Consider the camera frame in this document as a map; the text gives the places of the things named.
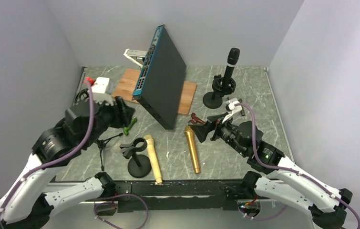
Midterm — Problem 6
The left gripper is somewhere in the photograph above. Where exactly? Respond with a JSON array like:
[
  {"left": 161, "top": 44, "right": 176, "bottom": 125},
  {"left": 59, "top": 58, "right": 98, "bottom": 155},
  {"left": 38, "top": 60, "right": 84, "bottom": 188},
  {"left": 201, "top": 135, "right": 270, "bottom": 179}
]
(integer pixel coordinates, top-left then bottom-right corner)
[{"left": 83, "top": 95, "right": 136, "bottom": 147}]

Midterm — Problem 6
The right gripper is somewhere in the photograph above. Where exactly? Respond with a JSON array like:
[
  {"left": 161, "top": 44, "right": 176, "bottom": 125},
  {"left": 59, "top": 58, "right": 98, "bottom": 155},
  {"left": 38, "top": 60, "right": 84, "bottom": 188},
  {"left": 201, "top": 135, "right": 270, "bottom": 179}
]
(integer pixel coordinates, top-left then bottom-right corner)
[{"left": 190, "top": 112, "right": 247, "bottom": 156}]

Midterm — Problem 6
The dark gold microphone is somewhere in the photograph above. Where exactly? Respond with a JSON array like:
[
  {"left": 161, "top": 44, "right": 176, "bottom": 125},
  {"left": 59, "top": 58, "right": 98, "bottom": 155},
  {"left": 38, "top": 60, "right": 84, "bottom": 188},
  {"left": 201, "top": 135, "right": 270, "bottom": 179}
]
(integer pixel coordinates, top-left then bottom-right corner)
[{"left": 184, "top": 126, "right": 201, "bottom": 174}]

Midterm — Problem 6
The black round-base mic stand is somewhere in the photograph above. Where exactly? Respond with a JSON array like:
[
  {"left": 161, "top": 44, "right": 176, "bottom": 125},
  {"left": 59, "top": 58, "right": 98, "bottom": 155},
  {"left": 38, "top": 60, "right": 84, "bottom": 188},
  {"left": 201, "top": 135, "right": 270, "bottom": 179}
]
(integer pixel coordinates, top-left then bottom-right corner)
[{"left": 119, "top": 137, "right": 152, "bottom": 178}]

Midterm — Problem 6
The light gold microphone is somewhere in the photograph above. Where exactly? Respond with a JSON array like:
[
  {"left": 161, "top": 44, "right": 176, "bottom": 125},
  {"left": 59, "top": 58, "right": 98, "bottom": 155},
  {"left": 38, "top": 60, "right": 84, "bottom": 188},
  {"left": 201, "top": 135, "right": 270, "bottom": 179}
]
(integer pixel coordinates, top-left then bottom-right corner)
[{"left": 144, "top": 135, "right": 163, "bottom": 185}]

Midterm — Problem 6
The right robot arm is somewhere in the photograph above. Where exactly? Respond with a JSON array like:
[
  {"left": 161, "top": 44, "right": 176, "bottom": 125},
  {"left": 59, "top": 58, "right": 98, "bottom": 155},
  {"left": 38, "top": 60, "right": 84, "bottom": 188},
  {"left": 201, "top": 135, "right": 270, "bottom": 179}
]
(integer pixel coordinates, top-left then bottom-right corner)
[{"left": 189, "top": 113, "right": 352, "bottom": 229}]

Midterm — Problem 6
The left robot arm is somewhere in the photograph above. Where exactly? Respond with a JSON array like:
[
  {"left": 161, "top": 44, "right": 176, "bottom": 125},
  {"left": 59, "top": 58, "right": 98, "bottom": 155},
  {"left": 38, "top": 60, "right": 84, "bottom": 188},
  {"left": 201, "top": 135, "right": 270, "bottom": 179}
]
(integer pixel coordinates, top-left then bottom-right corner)
[{"left": 0, "top": 96, "right": 135, "bottom": 229}]

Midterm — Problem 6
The black round-base stand rear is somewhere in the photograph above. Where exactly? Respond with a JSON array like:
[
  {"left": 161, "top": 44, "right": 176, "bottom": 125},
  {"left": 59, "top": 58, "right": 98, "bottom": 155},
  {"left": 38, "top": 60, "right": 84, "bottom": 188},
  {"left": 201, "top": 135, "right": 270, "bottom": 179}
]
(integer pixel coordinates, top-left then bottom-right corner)
[{"left": 203, "top": 73, "right": 236, "bottom": 109}]

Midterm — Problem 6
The black microphone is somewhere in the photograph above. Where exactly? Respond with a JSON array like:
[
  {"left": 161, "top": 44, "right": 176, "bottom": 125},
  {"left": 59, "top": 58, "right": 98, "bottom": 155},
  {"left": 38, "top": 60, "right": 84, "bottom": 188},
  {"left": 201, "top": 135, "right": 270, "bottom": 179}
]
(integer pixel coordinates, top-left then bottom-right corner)
[{"left": 222, "top": 48, "right": 240, "bottom": 94}]

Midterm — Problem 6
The red brown tap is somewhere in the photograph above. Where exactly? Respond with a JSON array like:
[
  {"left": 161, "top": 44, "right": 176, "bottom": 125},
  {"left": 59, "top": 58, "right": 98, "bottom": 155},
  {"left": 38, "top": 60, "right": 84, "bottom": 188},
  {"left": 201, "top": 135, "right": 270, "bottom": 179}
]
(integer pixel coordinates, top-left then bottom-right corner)
[{"left": 188, "top": 112, "right": 206, "bottom": 125}]

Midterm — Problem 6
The green plastic tap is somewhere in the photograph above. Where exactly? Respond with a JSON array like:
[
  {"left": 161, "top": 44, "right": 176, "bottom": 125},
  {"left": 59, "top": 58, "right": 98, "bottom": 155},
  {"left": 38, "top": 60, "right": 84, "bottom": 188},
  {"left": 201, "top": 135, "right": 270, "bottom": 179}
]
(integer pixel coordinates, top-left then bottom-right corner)
[{"left": 123, "top": 117, "right": 138, "bottom": 136}]

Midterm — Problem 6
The wooden board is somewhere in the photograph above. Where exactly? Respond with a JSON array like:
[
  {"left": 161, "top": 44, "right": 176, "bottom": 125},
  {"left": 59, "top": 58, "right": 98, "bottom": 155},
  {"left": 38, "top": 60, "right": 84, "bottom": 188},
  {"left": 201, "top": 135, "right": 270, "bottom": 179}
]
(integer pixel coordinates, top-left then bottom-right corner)
[{"left": 112, "top": 69, "right": 197, "bottom": 115}]

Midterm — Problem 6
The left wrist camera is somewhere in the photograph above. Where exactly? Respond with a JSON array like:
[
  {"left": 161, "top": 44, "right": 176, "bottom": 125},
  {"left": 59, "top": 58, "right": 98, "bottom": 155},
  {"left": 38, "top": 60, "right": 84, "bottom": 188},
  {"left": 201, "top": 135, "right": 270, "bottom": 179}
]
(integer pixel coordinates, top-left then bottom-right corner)
[{"left": 84, "top": 77, "right": 113, "bottom": 104}]

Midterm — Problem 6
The black tripod shock-mount stand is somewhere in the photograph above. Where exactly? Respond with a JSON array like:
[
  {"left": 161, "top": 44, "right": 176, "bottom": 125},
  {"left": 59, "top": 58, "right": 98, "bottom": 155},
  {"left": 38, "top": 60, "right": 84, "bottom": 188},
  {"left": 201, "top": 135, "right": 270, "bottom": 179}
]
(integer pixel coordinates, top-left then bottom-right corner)
[{"left": 73, "top": 89, "right": 123, "bottom": 172}]

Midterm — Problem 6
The blue network switch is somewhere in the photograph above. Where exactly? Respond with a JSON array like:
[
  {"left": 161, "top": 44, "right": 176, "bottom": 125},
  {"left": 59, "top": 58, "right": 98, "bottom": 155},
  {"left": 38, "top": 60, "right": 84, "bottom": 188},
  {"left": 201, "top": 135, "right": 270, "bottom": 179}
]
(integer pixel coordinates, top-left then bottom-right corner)
[{"left": 132, "top": 25, "right": 186, "bottom": 130}]

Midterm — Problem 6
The white bracket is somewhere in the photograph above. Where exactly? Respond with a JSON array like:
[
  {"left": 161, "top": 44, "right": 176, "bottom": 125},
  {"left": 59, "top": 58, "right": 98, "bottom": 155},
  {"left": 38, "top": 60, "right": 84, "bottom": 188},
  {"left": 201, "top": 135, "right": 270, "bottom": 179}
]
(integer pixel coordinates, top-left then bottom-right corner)
[{"left": 123, "top": 49, "right": 147, "bottom": 68}]

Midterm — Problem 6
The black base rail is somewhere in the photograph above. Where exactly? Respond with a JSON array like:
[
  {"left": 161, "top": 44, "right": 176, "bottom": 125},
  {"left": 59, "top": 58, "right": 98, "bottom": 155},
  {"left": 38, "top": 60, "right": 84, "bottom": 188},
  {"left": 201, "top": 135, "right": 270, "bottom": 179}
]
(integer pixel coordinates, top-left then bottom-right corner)
[{"left": 115, "top": 179, "right": 256, "bottom": 213}]

